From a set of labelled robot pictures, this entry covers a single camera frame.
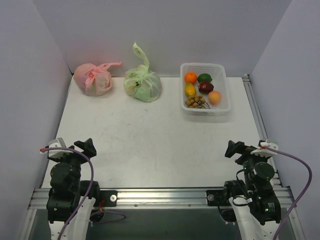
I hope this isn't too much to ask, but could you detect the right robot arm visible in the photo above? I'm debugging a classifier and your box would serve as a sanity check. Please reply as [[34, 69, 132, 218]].
[[221, 140, 282, 240]]

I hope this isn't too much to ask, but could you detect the brown longan bunch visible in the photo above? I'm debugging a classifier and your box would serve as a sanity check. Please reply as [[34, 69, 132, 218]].
[[184, 94, 211, 109]]

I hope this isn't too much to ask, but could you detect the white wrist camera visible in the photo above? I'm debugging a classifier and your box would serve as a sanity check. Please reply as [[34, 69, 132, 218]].
[[40, 137, 71, 160], [250, 139, 279, 158]]

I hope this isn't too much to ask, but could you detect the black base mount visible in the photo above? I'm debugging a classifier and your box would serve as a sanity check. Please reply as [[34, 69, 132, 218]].
[[206, 189, 237, 225], [82, 189, 118, 225]]

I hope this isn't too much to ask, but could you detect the aluminium right side rail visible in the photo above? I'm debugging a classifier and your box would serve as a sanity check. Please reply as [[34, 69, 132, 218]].
[[242, 74, 282, 188]]

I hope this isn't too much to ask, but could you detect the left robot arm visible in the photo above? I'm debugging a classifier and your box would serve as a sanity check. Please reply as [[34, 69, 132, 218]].
[[40, 137, 120, 240]]

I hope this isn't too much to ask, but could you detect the peach fruit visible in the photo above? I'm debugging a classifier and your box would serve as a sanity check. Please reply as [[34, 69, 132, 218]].
[[208, 91, 222, 105]]

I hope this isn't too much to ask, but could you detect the aluminium front rail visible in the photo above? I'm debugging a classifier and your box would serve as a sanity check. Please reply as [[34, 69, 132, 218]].
[[28, 187, 294, 210]]

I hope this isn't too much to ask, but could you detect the pink plastic bag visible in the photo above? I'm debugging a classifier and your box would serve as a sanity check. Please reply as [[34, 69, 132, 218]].
[[73, 62, 122, 97]]

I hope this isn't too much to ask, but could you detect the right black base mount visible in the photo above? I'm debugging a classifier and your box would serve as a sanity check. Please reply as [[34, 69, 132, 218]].
[[206, 189, 237, 225]]

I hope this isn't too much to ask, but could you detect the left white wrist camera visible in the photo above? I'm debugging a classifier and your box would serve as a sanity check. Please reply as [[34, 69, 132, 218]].
[[40, 137, 71, 160]]

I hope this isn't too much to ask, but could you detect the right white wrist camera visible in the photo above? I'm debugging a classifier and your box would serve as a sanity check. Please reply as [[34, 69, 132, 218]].
[[250, 139, 279, 158]]

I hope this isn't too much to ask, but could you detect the yellow green mango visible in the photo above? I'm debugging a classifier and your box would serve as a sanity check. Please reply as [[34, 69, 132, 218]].
[[184, 82, 197, 97]]

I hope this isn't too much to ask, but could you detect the aluminium rail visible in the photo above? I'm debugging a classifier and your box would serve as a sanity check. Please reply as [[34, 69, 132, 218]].
[[242, 74, 282, 188], [28, 187, 294, 210]]

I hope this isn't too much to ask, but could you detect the green lime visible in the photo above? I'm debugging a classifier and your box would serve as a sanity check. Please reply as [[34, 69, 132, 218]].
[[197, 73, 213, 83]]

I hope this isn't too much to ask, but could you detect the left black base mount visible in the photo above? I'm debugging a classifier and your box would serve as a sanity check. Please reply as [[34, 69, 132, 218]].
[[82, 189, 118, 225]]

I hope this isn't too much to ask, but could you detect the green plastic bag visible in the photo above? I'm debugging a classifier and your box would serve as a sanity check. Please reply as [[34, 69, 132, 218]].
[[123, 42, 162, 103]]

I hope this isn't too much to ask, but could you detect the dark red apple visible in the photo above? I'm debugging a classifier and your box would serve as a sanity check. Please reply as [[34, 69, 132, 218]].
[[198, 81, 214, 95]]

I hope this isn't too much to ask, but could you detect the orange fruit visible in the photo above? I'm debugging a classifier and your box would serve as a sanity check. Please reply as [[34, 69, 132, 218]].
[[184, 72, 198, 85]]

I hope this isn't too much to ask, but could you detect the white plastic basket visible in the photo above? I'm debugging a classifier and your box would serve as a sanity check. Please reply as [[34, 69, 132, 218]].
[[180, 62, 232, 116]]

